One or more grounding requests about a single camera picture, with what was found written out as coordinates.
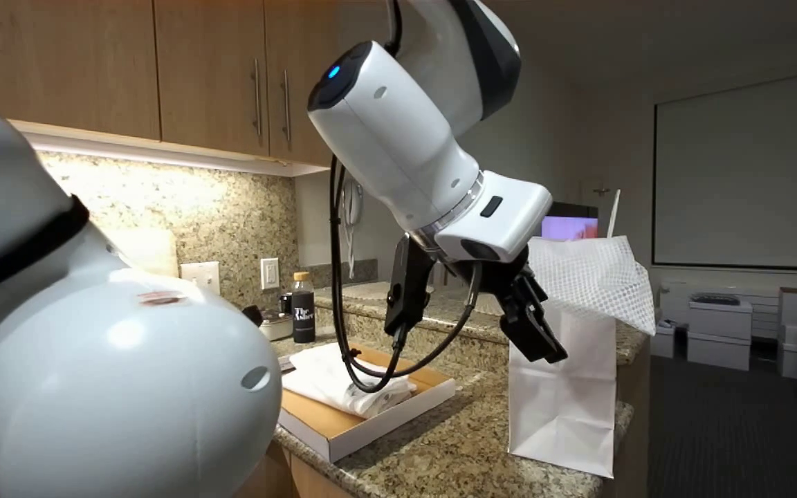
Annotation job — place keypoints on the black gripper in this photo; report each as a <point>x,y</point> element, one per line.
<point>496,286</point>

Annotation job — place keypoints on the white paper bag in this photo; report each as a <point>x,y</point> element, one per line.
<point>566,404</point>

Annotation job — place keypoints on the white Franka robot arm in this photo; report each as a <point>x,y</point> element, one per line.
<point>122,387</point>

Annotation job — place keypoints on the smooth white folded towel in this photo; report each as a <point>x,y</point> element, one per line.
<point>320,373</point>

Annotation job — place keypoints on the lit display screen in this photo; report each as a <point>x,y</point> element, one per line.
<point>569,225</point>

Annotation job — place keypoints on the small white storage box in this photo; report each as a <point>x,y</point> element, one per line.
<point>663,337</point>

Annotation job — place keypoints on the white box with dark top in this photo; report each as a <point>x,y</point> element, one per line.
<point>721,332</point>

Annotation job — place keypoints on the shallow cardboard tray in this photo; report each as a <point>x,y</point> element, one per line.
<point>362,423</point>

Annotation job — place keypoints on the dark sauce bottle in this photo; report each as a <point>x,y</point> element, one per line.
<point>304,312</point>

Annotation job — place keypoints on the white projector screen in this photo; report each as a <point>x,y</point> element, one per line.
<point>745,168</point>

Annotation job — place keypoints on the wooden drawer front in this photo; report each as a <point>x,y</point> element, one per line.
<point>305,478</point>

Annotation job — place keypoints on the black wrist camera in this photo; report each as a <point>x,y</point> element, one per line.
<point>411,286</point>

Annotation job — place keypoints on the white wall phone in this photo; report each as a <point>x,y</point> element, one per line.
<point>349,221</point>

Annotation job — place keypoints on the white wall outlet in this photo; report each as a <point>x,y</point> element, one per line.
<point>269,271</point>
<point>200,278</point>

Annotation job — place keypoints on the wooden wall cabinets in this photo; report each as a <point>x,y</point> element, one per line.
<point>207,72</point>

